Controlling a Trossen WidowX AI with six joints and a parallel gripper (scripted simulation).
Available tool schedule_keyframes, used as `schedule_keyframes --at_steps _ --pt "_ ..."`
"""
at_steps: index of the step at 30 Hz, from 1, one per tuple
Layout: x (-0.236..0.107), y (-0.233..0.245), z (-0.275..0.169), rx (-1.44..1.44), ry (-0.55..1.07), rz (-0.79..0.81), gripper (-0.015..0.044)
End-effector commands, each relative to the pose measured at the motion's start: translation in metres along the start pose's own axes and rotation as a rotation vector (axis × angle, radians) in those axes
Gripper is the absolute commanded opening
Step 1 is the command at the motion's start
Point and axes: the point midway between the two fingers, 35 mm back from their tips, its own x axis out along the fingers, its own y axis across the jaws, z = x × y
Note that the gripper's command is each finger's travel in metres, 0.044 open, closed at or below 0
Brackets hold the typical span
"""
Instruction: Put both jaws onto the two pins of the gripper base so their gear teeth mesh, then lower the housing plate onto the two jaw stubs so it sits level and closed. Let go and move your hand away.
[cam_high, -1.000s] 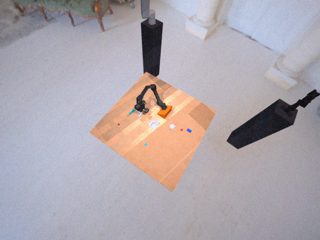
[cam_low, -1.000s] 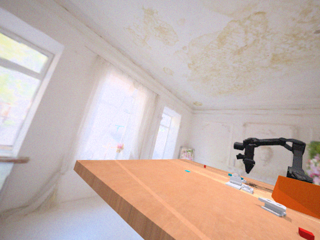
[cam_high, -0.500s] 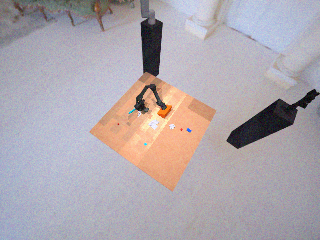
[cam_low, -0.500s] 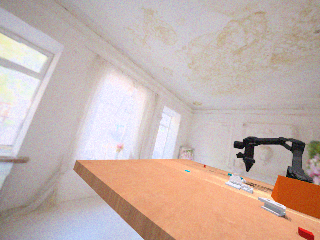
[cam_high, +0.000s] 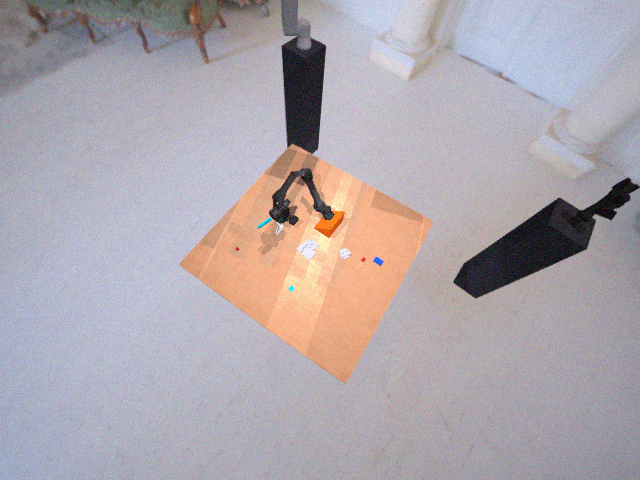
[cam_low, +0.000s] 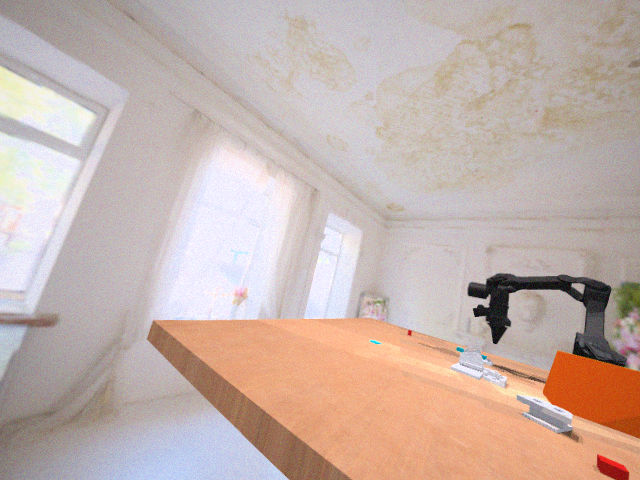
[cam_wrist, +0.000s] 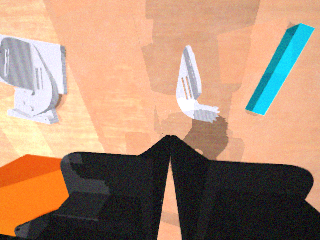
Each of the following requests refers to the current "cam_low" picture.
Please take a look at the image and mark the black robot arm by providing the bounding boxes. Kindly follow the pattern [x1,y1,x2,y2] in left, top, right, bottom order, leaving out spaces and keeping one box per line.
[467,273,627,367]

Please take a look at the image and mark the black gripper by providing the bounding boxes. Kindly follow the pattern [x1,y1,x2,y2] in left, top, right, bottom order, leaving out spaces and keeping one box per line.
[486,300,511,344]

